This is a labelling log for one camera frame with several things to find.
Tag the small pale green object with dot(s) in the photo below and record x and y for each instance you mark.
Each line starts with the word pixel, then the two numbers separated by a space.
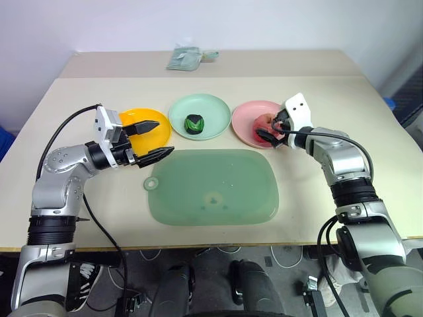
pixel 209 55

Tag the blue box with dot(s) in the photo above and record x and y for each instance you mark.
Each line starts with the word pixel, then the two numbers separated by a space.
pixel 6 145

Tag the black woven panel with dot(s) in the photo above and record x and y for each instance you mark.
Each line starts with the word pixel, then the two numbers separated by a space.
pixel 409 99

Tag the black table frame bar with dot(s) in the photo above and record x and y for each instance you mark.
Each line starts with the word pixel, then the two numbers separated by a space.
pixel 96 260

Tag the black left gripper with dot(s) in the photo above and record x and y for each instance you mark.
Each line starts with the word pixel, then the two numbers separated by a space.
pixel 124 152

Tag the yellow plate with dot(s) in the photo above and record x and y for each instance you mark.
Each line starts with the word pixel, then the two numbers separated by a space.
pixel 155 140

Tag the dark rounded shape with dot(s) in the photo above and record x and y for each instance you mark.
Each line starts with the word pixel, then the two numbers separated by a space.
pixel 254 287
pixel 173 290

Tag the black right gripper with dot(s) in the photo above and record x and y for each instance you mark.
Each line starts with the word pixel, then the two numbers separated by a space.
pixel 284 120

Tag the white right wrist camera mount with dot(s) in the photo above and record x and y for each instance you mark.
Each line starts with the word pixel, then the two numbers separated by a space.
pixel 299 110

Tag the red toy fruit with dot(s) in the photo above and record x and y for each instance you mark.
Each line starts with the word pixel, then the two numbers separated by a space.
pixel 262 123

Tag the green and black toy vegetable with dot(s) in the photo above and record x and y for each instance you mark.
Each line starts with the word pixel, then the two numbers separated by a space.
pixel 194 123

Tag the pink plate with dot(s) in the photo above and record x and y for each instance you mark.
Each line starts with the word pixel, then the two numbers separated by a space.
pixel 244 115

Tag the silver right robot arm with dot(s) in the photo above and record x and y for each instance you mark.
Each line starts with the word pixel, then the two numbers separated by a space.
pixel 343 162

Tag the folded green cloth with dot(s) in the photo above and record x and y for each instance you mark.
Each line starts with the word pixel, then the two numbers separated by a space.
pixel 183 59

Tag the black and white sneaker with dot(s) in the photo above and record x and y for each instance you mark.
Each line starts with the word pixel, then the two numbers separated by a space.
pixel 84 284

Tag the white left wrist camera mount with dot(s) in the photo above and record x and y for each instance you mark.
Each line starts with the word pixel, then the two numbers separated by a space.
pixel 105 127

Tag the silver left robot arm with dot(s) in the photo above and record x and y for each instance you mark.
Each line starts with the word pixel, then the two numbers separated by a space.
pixel 59 162

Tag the light green plate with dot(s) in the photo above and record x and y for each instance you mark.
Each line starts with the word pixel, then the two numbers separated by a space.
pixel 211 109

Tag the green cutting board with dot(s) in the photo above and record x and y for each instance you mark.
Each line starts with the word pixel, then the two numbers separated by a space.
pixel 211 178

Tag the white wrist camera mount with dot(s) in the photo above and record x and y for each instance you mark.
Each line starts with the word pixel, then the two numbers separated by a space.
pixel 299 110
pixel 105 127

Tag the metal clamp bracket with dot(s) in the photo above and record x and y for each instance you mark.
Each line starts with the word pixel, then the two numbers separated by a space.
pixel 314 290

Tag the small blue object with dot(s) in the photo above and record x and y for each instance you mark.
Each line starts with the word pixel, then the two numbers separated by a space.
pixel 391 104

